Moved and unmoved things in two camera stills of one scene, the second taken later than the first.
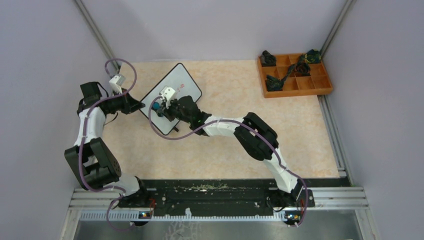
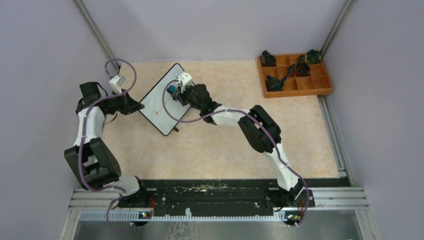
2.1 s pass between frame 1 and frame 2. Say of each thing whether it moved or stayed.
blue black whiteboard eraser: moved
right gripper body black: moved
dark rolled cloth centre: stayed
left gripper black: stayed
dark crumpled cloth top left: stayed
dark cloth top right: stayed
